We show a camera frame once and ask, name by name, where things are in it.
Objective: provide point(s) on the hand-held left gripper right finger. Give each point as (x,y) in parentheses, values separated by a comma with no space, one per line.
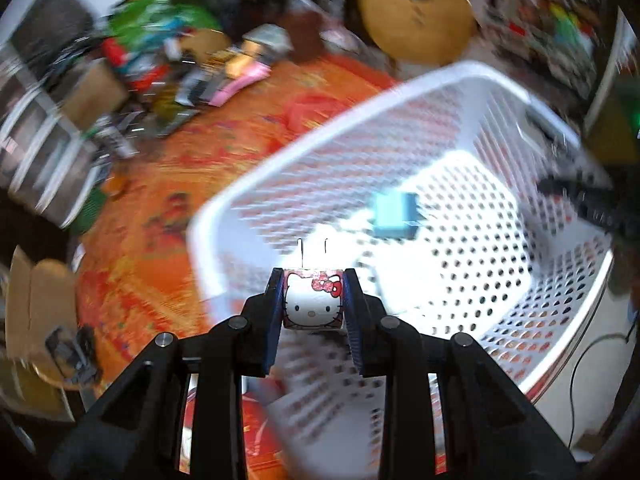
(352,312)

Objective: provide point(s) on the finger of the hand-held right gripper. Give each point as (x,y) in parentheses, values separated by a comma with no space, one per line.
(575,197)

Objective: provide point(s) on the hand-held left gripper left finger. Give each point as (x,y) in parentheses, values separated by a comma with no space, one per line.
(276,312)

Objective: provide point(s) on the cat print charger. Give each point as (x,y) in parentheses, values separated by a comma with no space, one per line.
(312,305)

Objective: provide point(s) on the teal charger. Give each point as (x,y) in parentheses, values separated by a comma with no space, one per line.
(392,212)

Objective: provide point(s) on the white perforated plastic basket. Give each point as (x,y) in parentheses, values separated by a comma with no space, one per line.
(450,125)

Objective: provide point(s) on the red printed tablecloth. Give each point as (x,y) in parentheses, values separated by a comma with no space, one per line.
(150,200)

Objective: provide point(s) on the white shelf with goods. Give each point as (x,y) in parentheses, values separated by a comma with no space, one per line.
(550,20)

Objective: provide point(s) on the green woven base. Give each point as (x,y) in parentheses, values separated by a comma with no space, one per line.
(90,210)

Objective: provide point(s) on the open cardboard box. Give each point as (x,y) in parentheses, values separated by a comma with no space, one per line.
(45,300)

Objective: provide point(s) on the pink sticky notes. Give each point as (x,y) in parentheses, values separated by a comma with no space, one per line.
(240,82)

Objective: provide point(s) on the wooden chair with cutout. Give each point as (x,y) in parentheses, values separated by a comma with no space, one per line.
(415,15)

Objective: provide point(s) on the brown mug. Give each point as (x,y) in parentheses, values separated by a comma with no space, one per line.
(302,35)

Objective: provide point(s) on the brown cardboard box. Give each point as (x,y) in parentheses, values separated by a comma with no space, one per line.
(95,95)

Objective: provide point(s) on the green shopping bag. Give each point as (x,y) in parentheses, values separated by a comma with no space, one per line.
(160,5)

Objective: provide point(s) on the black fabric bag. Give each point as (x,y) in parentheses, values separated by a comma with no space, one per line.
(50,20)

